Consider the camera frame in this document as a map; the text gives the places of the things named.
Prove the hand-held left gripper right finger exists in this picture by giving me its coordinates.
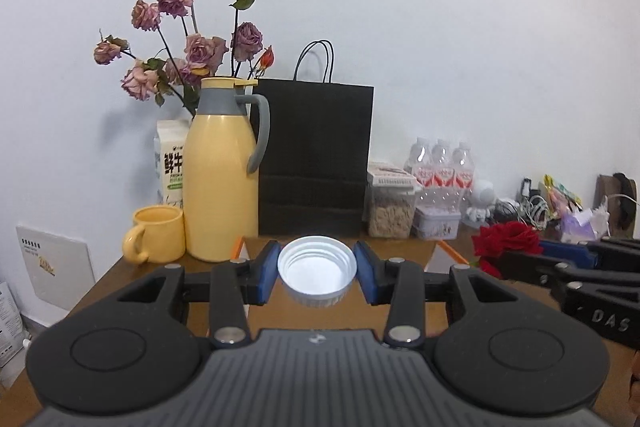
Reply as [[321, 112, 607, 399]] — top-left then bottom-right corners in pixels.
[[352, 241, 516, 351]]

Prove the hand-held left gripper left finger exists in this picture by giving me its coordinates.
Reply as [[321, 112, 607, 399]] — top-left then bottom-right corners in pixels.
[[117, 239, 281, 349]]

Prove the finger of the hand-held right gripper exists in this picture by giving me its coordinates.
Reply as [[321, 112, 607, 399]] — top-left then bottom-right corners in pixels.
[[500, 251, 640, 290], [540, 236, 640, 270]]

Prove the red rose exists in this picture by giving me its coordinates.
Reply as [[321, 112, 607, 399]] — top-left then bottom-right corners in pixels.
[[471, 221, 543, 280]]

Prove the white ribbed jar lid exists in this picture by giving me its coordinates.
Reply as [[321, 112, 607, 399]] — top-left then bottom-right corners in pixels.
[[277, 234, 358, 309]]

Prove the purple tissue pack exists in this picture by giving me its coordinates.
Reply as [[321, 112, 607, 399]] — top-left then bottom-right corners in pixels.
[[560, 207, 611, 244]]

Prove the colourful snack packet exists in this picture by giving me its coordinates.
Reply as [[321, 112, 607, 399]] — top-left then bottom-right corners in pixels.
[[542, 174, 583, 214]]

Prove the dark brown object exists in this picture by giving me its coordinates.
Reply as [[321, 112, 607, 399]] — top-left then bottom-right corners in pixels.
[[595, 173, 640, 238]]

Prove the clear cereal container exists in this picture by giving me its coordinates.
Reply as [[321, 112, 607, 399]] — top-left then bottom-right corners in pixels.
[[366, 161, 422, 239]]

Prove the white robot figurine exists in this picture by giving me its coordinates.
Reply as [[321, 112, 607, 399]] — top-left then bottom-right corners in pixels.
[[467, 181, 497, 229]]

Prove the small printed tin box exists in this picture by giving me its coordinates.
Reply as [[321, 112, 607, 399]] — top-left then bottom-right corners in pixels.
[[412, 206, 462, 241]]

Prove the yellow thermos jug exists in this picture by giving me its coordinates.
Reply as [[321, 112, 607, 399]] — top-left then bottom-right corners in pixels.
[[183, 77, 271, 264]]

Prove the yellow mug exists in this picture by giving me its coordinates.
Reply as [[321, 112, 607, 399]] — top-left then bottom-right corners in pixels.
[[122, 205, 186, 265]]

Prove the clear water bottle red label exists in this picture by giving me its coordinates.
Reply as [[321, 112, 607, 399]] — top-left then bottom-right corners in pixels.
[[406, 137, 434, 208], [452, 142, 476, 214], [431, 138, 456, 208]]

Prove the black paper bag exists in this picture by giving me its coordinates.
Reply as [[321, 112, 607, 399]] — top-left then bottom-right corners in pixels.
[[251, 40, 375, 238]]

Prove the white milk carton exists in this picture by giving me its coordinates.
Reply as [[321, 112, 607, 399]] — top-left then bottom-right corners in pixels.
[[155, 118, 193, 210]]

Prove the dried rose bouquet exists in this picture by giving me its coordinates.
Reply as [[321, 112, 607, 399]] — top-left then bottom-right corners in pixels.
[[93, 0, 276, 118]]

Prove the stack of papers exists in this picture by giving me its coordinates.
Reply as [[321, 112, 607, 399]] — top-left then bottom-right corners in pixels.
[[0, 282, 31, 373]]

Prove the white cable bundle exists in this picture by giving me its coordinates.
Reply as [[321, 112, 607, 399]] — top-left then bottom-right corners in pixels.
[[520, 193, 563, 228]]

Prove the black cable bundle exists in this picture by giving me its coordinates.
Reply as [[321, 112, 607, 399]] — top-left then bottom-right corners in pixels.
[[492, 197, 522, 224]]

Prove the white wall panel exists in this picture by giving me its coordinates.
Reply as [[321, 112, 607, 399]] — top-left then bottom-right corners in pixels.
[[15, 223, 96, 305]]

